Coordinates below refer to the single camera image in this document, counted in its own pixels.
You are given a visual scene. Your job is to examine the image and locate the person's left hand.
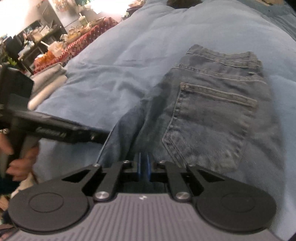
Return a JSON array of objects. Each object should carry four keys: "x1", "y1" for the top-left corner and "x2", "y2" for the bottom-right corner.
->
[{"x1": 0, "y1": 134, "x2": 40, "y2": 182}]

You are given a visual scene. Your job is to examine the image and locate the blue denim shorts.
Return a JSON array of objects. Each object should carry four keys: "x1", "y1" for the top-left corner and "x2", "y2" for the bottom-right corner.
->
[{"x1": 96, "y1": 44, "x2": 289, "y2": 200}]

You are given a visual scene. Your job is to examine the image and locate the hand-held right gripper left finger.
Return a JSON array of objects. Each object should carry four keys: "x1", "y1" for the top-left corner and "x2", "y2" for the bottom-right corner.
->
[{"x1": 61, "y1": 153, "x2": 142, "y2": 202}]

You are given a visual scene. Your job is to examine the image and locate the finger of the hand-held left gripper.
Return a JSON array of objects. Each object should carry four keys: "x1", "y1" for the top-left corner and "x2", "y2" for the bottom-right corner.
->
[{"x1": 89, "y1": 129, "x2": 112, "y2": 146}]

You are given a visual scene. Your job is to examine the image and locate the blue fleece blanket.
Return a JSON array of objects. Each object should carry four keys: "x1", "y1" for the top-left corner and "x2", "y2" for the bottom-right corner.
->
[{"x1": 32, "y1": 0, "x2": 296, "y2": 240}]

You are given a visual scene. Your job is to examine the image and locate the dark cluttered shelf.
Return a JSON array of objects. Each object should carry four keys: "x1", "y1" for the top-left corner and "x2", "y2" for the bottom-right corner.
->
[{"x1": 0, "y1": 20, "x2": 68, "y2": 75}]

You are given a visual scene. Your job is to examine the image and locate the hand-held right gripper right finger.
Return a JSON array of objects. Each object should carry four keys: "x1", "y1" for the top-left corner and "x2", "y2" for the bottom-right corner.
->
[{"x1": 146, "y1": 153, "x2": 228, "y2": 202}]

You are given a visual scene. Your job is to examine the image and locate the black furry lump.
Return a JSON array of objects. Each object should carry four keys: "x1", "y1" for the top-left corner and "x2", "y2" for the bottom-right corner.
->
[{"x1": 166, "y1": 0, "x2": 204, "y2": 7}]

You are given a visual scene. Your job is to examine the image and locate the silver fridge with magnets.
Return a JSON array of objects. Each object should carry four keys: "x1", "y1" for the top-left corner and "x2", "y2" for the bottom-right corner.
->
[{"x1": 47, "y1": 0, "x2": 81, "y2": 29}]

